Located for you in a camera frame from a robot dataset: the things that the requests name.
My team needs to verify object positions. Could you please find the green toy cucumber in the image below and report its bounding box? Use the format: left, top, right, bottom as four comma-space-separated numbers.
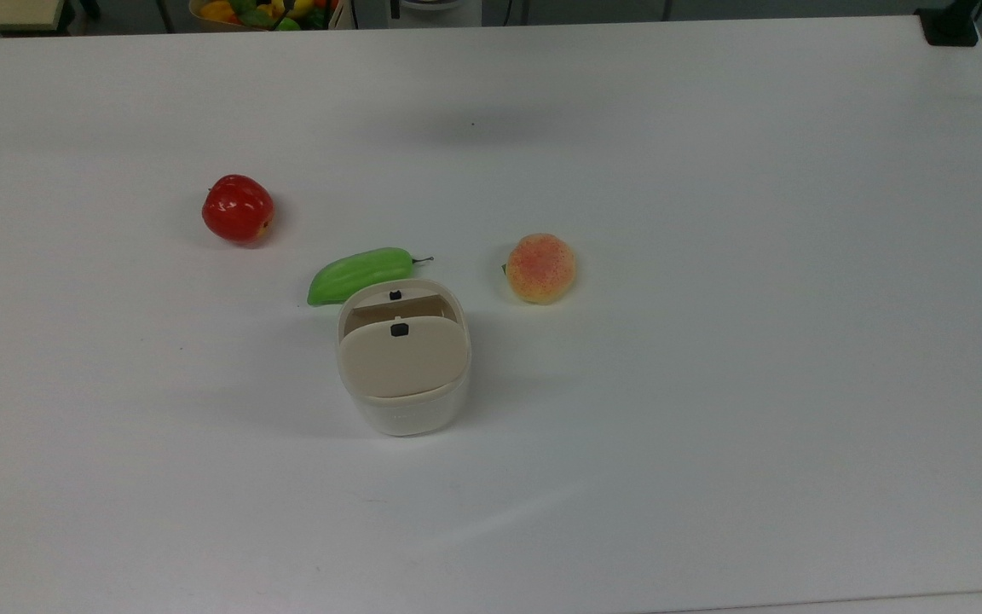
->
307, 247, 435, 307

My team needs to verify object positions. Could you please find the black camera stand clamp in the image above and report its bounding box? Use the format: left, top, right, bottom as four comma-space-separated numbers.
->
916, 0, 982, 48

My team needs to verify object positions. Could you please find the beige bin lid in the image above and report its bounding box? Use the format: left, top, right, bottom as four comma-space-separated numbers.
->
339, 316, 471, 400

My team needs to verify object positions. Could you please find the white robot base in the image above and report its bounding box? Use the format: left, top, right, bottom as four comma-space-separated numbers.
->
396, 0, 483, 28

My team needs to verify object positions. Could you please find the red toy apple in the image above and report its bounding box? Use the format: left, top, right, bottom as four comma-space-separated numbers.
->
201, 174, 275, 246

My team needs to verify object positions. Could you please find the orange pink toy peach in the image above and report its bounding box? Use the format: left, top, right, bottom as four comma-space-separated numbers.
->
504, 233, 577, 305

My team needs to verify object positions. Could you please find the basket of toy fruit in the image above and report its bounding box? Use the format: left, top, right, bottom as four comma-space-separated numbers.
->
188, 0, 347, 32

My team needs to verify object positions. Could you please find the white small garbage bin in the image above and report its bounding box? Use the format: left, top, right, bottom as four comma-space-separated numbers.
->
336, 278, 472, 437

